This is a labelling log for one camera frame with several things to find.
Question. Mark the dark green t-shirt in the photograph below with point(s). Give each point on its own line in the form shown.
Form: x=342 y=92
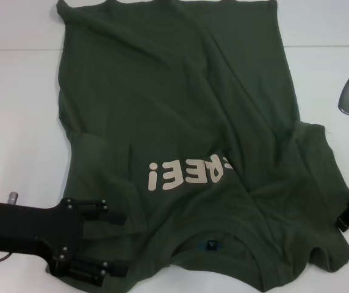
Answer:
x=162 y=91

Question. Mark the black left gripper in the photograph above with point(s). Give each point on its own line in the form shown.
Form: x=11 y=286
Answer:
x=25 y=226

